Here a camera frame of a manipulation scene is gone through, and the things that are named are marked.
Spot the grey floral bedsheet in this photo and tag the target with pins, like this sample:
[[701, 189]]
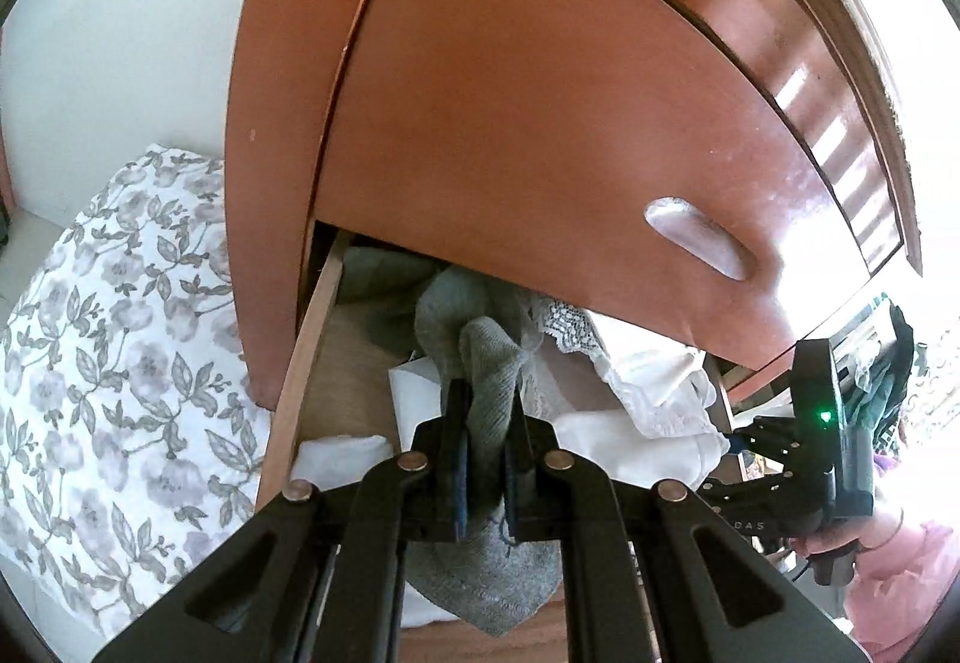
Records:
[[112, 370]]

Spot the white garment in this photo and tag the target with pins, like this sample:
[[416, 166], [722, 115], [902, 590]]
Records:
[[630, 453]]

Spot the wooden drawer below fluted panel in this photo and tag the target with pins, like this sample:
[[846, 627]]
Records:
[[525, 108]]

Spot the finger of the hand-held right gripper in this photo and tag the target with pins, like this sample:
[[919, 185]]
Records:
[[750, 492], [769, 442]]

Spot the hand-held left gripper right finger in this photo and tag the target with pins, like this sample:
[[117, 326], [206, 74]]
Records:
[[512, 490]]

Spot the lace trimmed white cloth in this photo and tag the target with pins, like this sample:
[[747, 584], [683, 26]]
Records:
[[570, 325]]

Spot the grey green cloth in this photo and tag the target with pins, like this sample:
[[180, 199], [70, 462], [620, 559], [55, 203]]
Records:
[[382, 303]]

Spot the dark green jacket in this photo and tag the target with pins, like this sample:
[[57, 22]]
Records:
[[896, 370]]

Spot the wooden nightstand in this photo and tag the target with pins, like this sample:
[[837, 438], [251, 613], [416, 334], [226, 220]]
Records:
[[277, 108]]

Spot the wooden bottom drawer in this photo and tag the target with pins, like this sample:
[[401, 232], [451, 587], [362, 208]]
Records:
[[352, 370]]

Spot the wooden drawer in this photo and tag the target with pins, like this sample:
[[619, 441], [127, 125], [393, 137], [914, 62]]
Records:
[[352, 370], [525, 108]]

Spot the grey sock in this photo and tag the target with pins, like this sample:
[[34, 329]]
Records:
[[491, 370]]

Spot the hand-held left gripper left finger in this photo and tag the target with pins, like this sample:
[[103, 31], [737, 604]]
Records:
[[460, 490]]

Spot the person's right hand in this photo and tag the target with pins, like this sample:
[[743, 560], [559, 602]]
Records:
[[832, 543]]

